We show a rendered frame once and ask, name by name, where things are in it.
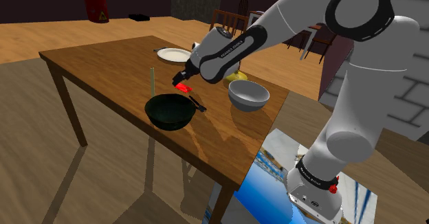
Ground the red punching bag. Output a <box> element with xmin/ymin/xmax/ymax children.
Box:
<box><xmin>79</xmin><ymin>0</ymin><xmax>111</xmax><ymax>24</ymax></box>

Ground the brown wooden chair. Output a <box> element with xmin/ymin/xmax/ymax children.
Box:
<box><xmin>209</xmin><ymin>9</ymin><xmax>250</xmax><ymax>37</ymax></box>

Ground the grey stone counter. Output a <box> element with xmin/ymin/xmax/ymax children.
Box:
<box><xmin>170</xmin><ymin>0</ymin><xmax>222</xmax><ymax>25</ymax></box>

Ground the yellow round object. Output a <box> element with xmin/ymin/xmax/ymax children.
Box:
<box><xmin>224</xmin><ymin>69</ymin><xmax>249</xmax><ymax>82</ymax></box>

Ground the white plate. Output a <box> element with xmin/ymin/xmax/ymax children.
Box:
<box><xmin>156</xmin><ymin>47</ymin><xmax>193</xmax><ymax>64</ymax></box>

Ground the dark wooden chair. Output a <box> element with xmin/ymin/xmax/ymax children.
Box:
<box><xmin>302</xmin><ymin>23</ymin><xmax>338</xmax><ymax>65</ymax></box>

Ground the black fork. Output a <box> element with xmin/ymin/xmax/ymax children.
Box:
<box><xmin>188</xmin><ymin>95</ymin><xmax>208</xmax><ymax>113</ymax></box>

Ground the dark green bowl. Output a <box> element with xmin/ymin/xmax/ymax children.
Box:
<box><xmin>144</xmin><ymin>93</ymin><xmax>197</xmax><ymax>132</ymax></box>

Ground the flat black box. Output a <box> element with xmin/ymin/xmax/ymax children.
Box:
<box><xmin>128</xmin><ymin>13</ymin><xmax>151</xmax><ymax>23</ymax></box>

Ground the small red block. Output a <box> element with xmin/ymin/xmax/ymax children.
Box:
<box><xmin>175</xmin><ymin>82</ymin><xmax>194</xmax><ymax>94</ymax></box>

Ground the pale green candle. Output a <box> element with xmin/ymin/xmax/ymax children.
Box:
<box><xmin>149</xmin><ymin>67</ymin><xmax>156</xmax><ymax>98</ymax></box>

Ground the grey bowl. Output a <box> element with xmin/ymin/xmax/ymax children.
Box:
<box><xmin>228</xmin><ymin>79</ymin><xmax>271</xmax><ymax>113</ymax></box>

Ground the brown wooden table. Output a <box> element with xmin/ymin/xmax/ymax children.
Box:
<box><xmin>38</xmin><ymin>35</ymin><xmax>291</xmax><ymax>224</ymax></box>

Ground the blue patterned robot stand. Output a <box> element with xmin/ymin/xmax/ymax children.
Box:
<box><xmin>202</xmin><ymin>127</ymin><xmax>378</xmax><ymax>224</ymax></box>

